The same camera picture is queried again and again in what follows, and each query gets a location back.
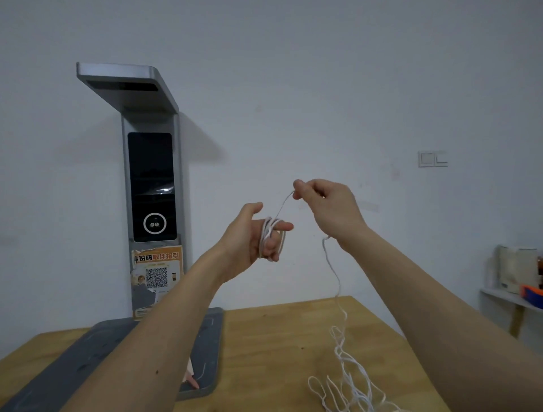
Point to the person's right hand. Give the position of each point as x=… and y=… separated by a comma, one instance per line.
x=337, y=210

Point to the person's left hand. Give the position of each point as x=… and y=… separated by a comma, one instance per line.
x=237, y=248

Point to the person's left thumb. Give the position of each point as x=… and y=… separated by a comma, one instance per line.
x=251, y=211

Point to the person's right thumb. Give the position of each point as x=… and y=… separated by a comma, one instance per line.
x=309, y=200

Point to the person's right forearm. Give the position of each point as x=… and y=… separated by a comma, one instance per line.
x=432, y=322

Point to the person's left forearm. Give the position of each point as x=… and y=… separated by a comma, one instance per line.
x=161, y=331

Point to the grey scanner kiosk with screen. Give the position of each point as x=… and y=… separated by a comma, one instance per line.
x=152, y=169

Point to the torn orange white paper label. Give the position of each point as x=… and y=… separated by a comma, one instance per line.
x=158, y=276

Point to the cream electric kettle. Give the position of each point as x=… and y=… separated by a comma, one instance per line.
x=515, y=267

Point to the orange and blue container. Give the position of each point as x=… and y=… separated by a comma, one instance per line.
x=533, y=293

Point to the white wall switch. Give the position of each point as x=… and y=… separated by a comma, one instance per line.
x=432, y=158

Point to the white wall shelf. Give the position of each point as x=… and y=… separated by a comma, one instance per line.
x=500, y=294

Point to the wooden shelf bracket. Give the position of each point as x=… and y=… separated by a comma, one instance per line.
x=516, y=321

